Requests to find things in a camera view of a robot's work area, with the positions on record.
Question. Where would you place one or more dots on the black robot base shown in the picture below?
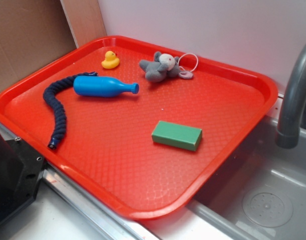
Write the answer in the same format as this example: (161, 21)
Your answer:
(21, 169)

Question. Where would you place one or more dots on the red plastic tray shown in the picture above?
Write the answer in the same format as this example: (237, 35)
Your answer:
(108, 148)

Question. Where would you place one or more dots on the green rectangular block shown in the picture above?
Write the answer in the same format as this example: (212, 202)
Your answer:
(176, 135)

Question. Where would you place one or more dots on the grey plush elephant toy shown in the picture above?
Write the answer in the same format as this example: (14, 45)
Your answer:
(166, 66)

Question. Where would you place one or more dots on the blue plastic bottle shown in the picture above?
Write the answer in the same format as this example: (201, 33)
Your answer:
(102, 86)

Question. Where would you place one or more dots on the yellow rubber duck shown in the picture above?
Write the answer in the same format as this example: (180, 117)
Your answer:
(111, 60)

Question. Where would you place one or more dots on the grey plastic sink basin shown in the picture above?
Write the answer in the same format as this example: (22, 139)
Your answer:
(259, 192)

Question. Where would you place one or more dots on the grey toy faucet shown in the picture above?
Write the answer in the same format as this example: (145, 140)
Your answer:
(292, 115)

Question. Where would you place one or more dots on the brown cardboard panel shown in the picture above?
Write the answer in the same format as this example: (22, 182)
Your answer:
(35, 33)

